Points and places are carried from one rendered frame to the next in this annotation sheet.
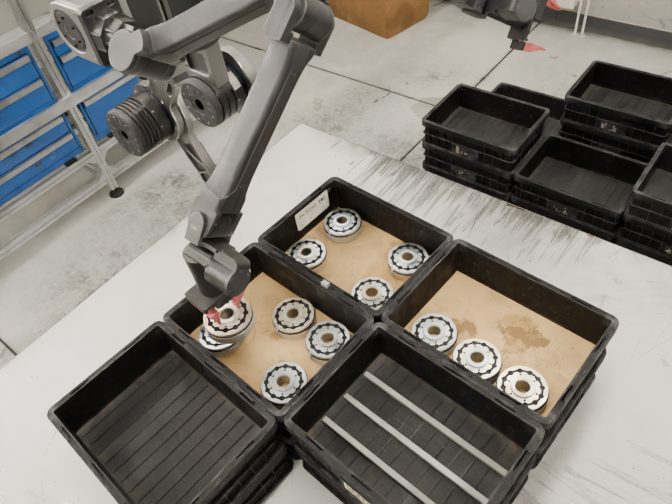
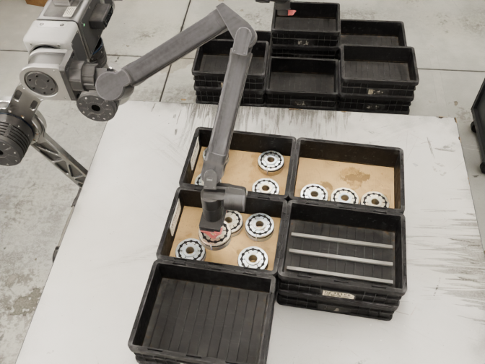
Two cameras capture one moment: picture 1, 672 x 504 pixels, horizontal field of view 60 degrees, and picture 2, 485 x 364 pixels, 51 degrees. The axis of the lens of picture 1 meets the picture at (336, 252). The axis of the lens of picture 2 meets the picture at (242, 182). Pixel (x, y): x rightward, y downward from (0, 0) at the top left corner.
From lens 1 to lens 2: 0.79 m
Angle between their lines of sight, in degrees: 24
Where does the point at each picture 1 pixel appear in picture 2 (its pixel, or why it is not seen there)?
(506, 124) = not seen: hidden behind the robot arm
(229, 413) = (229, 293)
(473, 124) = (220, 64)
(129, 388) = (153, 313)
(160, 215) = not seen: outside the picture
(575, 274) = (349, 136)
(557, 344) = (374, 175)
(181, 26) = (154, 60)
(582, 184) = (302, 83)
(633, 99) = (305, 20)
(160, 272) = (91, 240)
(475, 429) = (364, 234)
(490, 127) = not seen: hidden behind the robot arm
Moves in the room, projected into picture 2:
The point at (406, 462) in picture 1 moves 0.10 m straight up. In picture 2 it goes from (343, 266) to (346, 251)
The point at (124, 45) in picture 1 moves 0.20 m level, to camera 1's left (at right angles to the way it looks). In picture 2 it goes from (111, 82) to (42, 117)
